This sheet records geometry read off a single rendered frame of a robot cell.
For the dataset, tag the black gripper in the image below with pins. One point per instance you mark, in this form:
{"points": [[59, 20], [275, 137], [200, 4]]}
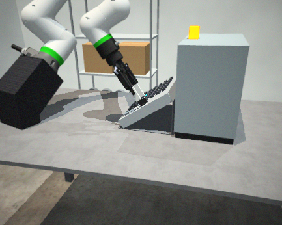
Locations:
{"points": [[125, 75]]}

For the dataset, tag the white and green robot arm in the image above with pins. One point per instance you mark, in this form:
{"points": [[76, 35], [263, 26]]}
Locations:
{"points": [[39, 17]]}

